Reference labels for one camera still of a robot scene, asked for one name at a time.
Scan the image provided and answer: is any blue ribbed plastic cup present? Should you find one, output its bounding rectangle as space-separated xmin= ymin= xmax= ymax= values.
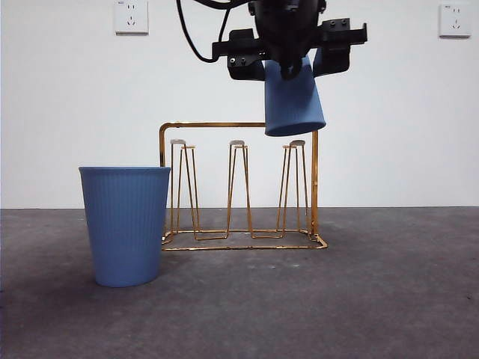
xmin=78 ymin=166 xmax=172 ymax=288
xmin=263 ymin=55 xmax=327 ymax=138

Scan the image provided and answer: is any gold wire cup rack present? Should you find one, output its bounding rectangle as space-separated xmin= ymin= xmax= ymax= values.
xmin=158 ymin=120 xmax=329 ymax=252

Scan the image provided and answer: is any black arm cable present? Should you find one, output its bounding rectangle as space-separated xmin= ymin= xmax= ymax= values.
xmin=175 ymin=0 xmax=231 ymax=64

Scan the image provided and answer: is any white wall socket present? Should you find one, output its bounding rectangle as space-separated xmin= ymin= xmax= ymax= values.
xmin=115 ymin=0 xmax=150 ymax=37
xmin=438 ymin=3 xmax=472 ymax=39

